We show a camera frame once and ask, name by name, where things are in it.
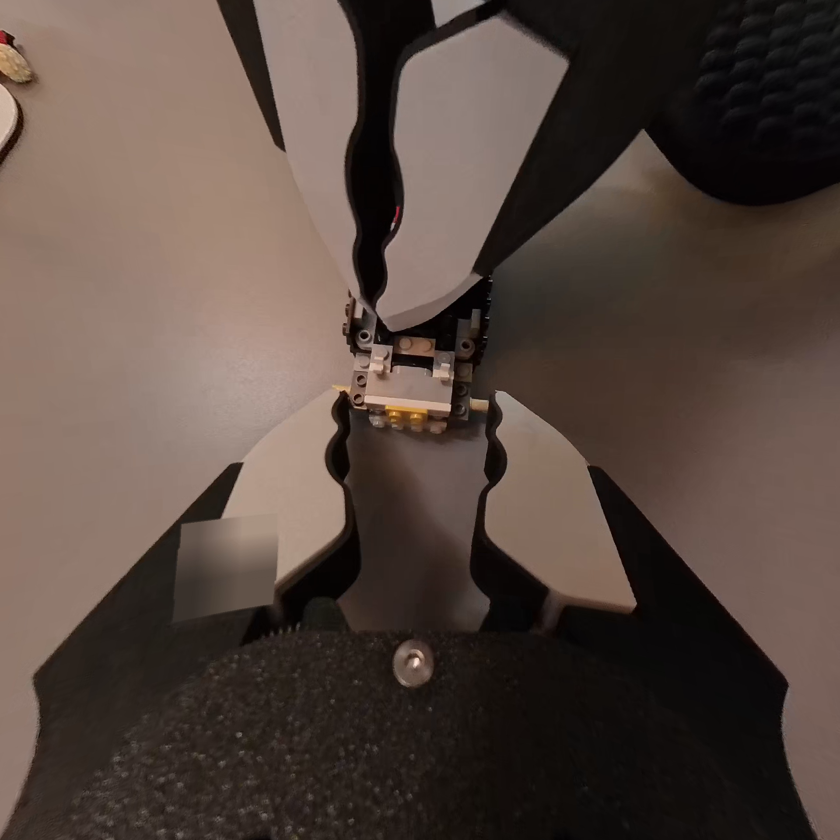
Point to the small red toy figure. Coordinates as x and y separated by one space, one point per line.
14 62

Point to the toy brick vehicle model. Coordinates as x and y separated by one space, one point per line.
407 387

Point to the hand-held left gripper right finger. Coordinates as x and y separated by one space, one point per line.
551 518

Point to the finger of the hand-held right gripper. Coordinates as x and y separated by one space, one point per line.
459 164
308 118

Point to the white book stand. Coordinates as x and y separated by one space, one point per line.
6 118

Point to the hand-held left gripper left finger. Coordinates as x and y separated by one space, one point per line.
295 499

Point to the grey desk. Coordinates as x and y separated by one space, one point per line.
131 328

